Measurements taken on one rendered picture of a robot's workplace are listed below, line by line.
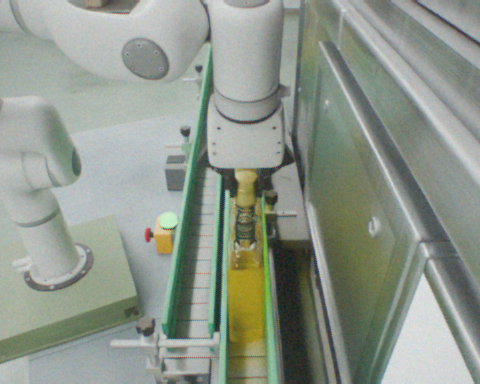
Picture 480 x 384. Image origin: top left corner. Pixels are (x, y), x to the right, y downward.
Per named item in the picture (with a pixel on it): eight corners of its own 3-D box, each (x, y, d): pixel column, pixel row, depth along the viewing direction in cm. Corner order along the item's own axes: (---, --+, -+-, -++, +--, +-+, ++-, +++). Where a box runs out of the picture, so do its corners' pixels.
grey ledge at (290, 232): (308, 268, 100) (312, 233, 93) (270, 269, 100) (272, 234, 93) (277, 99, 176) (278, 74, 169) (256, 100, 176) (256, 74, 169)
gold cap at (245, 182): (258, 207, 63) (258, 183, 61) (234, 207, 63) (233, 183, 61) (257, 192, 66) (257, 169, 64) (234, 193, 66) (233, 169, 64)
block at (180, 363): (212, 397, 72) (210, 376, 68) (157, 398, 72) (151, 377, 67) (213, 378, 75) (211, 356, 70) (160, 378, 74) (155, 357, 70)
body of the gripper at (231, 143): (286, 75, 52) (280, 139, 61) (204, 75, 52) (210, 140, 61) (292, 115, 48) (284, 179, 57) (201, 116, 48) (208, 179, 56)
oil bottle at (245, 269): (261, 342, 73) (265, 256, 60) (229, 343, 73) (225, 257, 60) (260, 316, 78) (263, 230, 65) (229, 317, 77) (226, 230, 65)
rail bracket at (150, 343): (221, 375, 68) (218, 329, 60) (118, 376, 67) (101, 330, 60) (222, 359, 70) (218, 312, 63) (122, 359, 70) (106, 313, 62)
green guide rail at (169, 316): (172, 351, 71) (166, 323, 66) (166, 351, 71) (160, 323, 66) (215, 39, 211) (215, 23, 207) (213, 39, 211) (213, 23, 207)
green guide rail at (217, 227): (215, 351, 71) (213, 322, 66) (210, 351, 71) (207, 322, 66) (230, 39, 211) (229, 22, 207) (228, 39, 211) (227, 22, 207)
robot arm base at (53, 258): (15, 296, 89) (-15, 242, 80) (19, 259, 99) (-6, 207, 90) (88, 276, 93) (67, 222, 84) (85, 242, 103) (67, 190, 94)
